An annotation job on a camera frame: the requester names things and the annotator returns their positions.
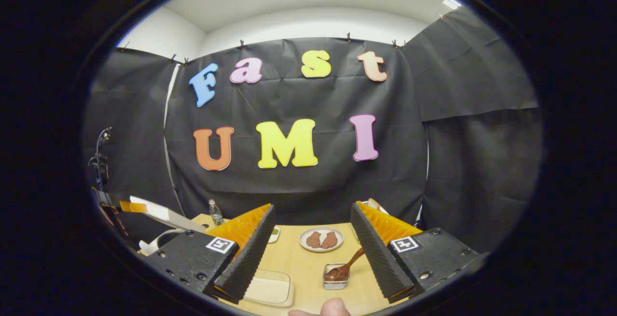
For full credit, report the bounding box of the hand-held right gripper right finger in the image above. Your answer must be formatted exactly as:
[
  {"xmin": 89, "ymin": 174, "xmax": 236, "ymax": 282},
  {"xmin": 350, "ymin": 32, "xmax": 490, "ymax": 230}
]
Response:
[{"xmin": 350, "ymin": 202, "xmax": 490, "ymax": 305}]

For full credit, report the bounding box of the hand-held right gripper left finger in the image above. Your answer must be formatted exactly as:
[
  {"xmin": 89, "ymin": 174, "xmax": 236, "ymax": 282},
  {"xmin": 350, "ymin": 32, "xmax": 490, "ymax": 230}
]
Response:
[{"xmin": 137, "ymin": 204, "xmax": 277, "ymax": 305}]

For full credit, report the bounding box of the white rice cooker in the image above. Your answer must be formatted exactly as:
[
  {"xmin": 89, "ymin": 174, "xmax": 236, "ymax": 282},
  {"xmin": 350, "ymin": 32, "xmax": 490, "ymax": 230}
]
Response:
[{"xmin": 129, "ymin": 196, "xmax": 208, "ymax": 257}]

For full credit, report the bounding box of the brown wooden spoon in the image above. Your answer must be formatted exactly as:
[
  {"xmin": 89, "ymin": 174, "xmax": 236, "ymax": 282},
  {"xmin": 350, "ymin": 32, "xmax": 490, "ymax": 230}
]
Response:
[{"xmin": 324, "ymin": 247, "xmax": 365, "ymax": 282}]

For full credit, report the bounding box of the white rice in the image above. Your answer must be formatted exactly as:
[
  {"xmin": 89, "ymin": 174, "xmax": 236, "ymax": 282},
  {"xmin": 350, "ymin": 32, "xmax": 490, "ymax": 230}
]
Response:
[{"xmin": 246, "ymin": 277, "xmax": 290, "ymax": 303}]

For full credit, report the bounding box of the metal wire chopstick holder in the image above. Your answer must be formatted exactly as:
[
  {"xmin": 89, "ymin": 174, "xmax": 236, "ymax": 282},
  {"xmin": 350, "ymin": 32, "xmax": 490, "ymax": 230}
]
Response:
[{"xmin": 322, "ymin": 263, "xmax": 350, "ymax": 290}]

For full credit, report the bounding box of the clear glass dish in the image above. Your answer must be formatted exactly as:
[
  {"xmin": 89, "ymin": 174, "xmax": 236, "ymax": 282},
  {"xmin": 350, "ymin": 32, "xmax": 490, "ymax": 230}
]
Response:
[{"xmin": 243, "ymin": 269, "xmax": 295, "ymax": 308}]

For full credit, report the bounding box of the white toaster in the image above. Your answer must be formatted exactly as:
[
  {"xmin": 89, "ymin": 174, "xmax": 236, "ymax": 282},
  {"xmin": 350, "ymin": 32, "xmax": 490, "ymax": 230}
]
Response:
[{"xmin": 362, "ymin": 198, "xmax": 390, "ymax": 216}]

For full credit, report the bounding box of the clear water bottle green label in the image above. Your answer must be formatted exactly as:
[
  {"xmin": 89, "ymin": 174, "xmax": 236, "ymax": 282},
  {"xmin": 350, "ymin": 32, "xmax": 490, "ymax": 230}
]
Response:
[{"xmin": 209, "ymin": 199, "xmax": 225, "ymax": 226}]

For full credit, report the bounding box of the white round plate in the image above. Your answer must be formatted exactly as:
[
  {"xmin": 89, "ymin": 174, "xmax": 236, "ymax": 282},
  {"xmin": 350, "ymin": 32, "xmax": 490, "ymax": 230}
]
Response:
[{"xmin": 299, "ymin": 227, "xmax": 344, "ymax": 252}]

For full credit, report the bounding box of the black backdrop cloth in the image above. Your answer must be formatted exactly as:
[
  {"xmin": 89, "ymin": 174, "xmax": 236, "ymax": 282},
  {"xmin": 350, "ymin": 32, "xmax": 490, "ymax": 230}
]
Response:
[{"xmin": 82, "ymin": 7, "xmax": 543, "ymax": 254}]

